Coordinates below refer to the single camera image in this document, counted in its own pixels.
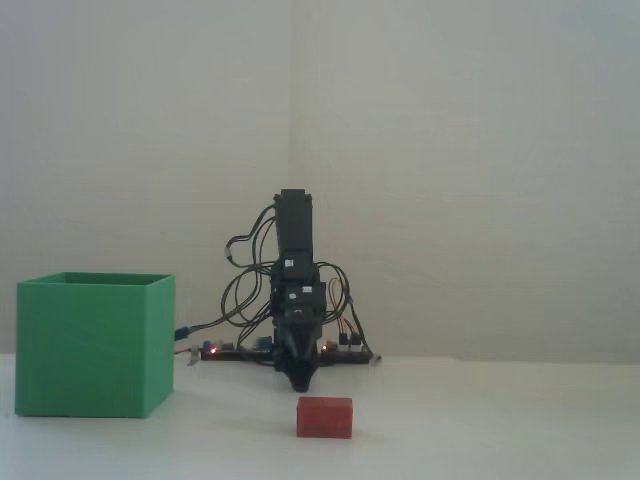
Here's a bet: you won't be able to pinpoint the electronics board with jumper sockets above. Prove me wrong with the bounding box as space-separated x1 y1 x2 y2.
319 339 374 365

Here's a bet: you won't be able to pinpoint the blue connector with red wires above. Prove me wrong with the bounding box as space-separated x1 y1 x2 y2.
172 312 246 359

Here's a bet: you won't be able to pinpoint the red rectangular block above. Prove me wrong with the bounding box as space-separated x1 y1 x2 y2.
296 397 354 439

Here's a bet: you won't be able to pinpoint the yellow orange jumper wires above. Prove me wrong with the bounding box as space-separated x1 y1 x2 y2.
327 279 364 347

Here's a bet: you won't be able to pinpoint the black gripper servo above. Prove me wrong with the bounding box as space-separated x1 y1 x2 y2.
271 280 327 393

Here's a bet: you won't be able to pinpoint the green square plastic bin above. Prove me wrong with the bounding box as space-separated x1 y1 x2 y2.
14 271 177 418

